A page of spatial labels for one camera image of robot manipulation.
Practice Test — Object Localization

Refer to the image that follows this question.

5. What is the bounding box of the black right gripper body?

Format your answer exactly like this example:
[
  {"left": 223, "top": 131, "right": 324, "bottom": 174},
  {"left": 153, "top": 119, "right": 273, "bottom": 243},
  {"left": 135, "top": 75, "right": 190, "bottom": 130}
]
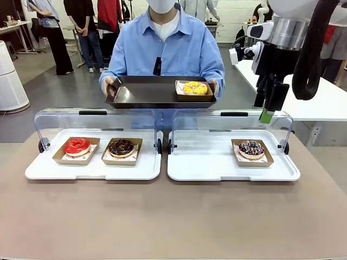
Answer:
[{"left": 256, "top": 44, "right": 295, "bottom": 82}]

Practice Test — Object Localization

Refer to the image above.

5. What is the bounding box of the cardboard box of yellow donut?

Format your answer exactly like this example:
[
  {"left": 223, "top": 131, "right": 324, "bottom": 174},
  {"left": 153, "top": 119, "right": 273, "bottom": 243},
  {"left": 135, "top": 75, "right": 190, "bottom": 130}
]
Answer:
[{"left": 175, "top": 79, "right": 214, "bottom": 103}]

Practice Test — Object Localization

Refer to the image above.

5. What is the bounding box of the yellow sprinkle donut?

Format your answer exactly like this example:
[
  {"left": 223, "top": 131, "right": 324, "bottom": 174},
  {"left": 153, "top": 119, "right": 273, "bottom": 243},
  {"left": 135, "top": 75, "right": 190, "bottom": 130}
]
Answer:
[{"left": 183, "top": 81, "right": 209, "bottom": 96}]

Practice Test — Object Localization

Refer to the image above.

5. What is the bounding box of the dark brown serving tray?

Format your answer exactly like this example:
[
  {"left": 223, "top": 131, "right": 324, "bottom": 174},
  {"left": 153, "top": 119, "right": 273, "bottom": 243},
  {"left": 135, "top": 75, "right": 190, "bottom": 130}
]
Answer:
[{"left": 105, "top": 75, "right": 217, "bottom": 110}]

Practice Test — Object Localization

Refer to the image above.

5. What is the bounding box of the red glazed donut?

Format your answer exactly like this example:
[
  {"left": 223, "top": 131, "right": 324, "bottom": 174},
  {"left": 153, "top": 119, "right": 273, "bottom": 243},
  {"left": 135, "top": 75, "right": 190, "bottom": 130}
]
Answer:
[{"left": 64, "top": 137, "right": 91, "bottom": 158}]

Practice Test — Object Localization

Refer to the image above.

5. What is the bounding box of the cardboard box of red donut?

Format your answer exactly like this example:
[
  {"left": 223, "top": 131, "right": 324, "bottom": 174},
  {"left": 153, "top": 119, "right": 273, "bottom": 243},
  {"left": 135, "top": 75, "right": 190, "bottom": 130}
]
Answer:
[{"left": 52, "top": 136, "right": 101, "bottom": 166}]

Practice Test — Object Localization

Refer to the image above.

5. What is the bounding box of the person's left forearm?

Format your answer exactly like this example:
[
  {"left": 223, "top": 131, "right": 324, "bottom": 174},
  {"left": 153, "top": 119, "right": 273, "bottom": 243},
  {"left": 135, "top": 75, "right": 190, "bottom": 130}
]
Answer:
[{"left": 213, "top": 69, "right": 226, "bottom": 97}]

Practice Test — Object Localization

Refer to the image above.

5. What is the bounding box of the person's right forearm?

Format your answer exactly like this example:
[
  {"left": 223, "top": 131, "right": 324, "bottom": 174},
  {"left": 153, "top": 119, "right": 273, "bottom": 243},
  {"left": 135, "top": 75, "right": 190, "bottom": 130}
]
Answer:
[{"left": 99, "top": 67, "right": 121, "bottom": 90}]

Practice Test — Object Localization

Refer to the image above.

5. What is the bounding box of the dark sprinkled donut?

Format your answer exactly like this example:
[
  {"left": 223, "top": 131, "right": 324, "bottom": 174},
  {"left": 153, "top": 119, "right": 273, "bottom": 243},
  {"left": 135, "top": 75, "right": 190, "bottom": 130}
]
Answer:
[{"left": 237, "top": 139, "right": 266, "bottom": 160}]

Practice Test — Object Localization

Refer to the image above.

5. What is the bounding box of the person in light grey shirt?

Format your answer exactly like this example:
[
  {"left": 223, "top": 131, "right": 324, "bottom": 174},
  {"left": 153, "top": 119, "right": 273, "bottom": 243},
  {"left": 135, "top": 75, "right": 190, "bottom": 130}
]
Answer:
[{"left": 178, "top": 0, "right": 221, "bottom": 23}]

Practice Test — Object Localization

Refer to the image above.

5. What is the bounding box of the person in blue shirt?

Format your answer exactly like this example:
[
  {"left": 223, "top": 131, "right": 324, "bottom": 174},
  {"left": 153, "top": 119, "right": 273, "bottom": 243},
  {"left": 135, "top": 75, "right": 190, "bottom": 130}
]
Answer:
[{"left": 99, "top": 0, "right": 226, "bottom": 129}]

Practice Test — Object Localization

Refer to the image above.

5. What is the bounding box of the chocolate sprinkle donut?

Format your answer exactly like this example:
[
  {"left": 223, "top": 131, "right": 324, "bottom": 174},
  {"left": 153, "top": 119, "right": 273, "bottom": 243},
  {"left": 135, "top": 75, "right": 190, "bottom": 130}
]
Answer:
[{"left": 108, "top": 139, "right": 134, "bottom": 159}]

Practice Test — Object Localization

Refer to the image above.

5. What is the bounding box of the cardboard box of chocolate donut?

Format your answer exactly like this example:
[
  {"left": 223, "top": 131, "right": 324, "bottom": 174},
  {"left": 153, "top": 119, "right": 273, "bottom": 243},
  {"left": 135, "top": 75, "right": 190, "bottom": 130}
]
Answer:
[{"left": 101, "top": 138, "right": 144, "bottom": 166}]

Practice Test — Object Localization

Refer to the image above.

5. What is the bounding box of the person in black shirt, jeans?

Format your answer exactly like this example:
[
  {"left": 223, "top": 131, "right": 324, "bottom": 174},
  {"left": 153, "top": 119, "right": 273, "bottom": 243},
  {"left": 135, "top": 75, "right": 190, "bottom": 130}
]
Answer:
[{"left": 63, "top": 0, "right": 109, "bottom": 74}]

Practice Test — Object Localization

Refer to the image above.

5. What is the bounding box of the person's left hand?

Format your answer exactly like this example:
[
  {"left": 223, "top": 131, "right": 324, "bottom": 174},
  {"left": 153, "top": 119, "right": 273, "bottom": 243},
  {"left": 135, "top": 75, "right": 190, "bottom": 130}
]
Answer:
[{"left": 209, "top": 79, "right": 220, "bottom": 98}]

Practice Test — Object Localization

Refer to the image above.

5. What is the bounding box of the person's right hand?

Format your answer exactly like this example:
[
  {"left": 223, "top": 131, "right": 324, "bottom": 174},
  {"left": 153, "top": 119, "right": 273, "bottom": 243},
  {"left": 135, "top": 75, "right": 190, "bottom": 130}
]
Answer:
[{"left": 102, "top": 76, "right": 118, "bottom": 98}]

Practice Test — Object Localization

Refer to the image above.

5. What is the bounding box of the white side table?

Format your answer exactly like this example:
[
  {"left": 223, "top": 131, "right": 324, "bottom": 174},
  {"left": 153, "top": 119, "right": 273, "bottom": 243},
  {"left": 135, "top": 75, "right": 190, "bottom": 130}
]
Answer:
[{"left": 233, "top": 59, "right": 347, "bottom": 147}]

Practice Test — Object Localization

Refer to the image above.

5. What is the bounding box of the black backpack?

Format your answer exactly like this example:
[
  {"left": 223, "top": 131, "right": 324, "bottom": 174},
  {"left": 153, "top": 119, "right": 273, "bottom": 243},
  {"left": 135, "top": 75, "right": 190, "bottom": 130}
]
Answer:
[{"left": 235, "top": 28, "right": 246, "bottom": 50}]

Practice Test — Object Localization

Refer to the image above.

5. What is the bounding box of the figure with red scarf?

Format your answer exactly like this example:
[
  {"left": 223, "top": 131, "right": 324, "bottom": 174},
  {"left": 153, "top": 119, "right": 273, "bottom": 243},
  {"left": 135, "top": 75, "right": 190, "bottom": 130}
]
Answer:
[{"left": 319, "top": 24, "right": 347, "bottom": 85}]

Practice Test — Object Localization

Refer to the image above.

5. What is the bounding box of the clear plastic display lid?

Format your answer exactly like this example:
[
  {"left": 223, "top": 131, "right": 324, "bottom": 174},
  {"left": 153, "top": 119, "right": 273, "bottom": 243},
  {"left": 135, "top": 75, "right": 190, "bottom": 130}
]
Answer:
[
  {"left": 171, "top": 109, "right": 294, "bottom": 155},
  {"left": 34, "top": 108, "right": 159, "bottom": 155}
]

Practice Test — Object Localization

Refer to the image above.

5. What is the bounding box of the white display tray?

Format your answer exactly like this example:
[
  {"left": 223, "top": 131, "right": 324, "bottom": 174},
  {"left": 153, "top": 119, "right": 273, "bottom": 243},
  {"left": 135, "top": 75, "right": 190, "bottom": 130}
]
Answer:
[
  {"left": 167, "top": 129, "right": 301, "bottom": 181},
  {"left": 24, "top": 128, "right": 163, "bottom": 181}
]

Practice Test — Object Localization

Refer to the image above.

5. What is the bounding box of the black clip-on microphone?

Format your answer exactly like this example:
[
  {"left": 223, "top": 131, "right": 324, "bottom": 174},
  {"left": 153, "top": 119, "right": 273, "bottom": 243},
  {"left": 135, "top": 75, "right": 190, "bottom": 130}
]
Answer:
[{"left": 153, "top": 56, "right": 163, "bottom": 76}]

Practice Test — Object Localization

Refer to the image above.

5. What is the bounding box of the white face mask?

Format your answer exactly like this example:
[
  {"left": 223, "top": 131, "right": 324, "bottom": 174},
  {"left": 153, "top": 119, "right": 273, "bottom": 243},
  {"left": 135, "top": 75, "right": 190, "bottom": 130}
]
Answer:
[{"left": 147, "top": 0, "right": 179, "bottom": 14}]

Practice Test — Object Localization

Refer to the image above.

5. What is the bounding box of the figure in red black top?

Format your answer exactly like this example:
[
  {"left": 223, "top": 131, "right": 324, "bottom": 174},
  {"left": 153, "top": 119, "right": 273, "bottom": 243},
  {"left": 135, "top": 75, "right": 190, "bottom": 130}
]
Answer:
[{"left": 97, "top": 0, "right": 124, "bottom": 59}]

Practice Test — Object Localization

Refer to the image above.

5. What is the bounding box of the white air purifier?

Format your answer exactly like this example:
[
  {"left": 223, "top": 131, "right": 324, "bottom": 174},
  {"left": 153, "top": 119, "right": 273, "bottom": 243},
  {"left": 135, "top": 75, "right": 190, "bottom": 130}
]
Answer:
[{"left": 0, "top": 40, "right": 30, "bottom": 112}]

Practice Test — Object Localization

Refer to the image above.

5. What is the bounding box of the white desk with small items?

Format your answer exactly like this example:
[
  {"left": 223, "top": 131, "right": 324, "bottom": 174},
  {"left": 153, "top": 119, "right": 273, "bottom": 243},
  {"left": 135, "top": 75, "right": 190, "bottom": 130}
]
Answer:
[{"left": 0, "top": 21, "right": 37, "bottom": 55}]

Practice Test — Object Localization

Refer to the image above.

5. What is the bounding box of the black cable sleeve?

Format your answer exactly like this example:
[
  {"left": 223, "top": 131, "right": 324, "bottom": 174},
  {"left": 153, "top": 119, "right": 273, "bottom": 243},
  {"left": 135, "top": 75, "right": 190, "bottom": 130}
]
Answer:
[{"left": 292, "top": 0, "right": 340, "bottom": 101}]

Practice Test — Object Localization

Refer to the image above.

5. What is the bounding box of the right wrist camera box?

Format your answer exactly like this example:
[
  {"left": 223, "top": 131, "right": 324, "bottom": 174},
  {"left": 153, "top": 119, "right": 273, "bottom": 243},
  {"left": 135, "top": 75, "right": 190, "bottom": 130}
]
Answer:
[{"left": 229, "top": 43, "right": 256, "bottom": 66}]

